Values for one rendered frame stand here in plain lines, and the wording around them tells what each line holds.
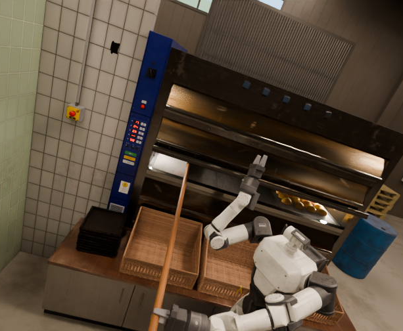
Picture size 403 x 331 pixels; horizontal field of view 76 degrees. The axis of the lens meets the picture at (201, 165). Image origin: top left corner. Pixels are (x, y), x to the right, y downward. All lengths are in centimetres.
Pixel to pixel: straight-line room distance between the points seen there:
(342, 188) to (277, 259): 122
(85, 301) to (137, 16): 201
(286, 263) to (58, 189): 185
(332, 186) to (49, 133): 229
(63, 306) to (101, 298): 30
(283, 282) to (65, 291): 153
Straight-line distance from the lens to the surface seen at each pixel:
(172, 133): 198
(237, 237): 147
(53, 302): 238
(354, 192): 251
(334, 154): 227
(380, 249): 457
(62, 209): 254
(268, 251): 140
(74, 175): 233
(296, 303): 123
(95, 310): 232
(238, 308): 176
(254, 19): 595
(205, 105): 194
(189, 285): 208
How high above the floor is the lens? 208
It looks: 21 degrees down
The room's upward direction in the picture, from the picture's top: 20 degrees clockwise
